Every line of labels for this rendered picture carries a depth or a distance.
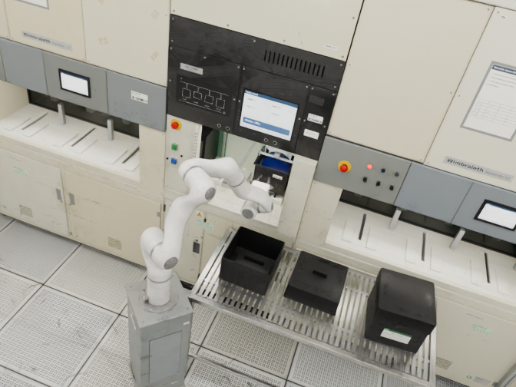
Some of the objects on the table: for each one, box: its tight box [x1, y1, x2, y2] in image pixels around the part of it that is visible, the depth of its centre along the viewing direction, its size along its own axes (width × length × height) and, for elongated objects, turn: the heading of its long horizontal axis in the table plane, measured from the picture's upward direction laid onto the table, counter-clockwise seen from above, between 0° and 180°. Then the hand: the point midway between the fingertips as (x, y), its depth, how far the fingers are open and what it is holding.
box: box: [364, 268, 437, 353], centre depth 242 cm, size 29×29×25 cm
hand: (264, 180), depth 261 cm, fingers open, 4 cm apart
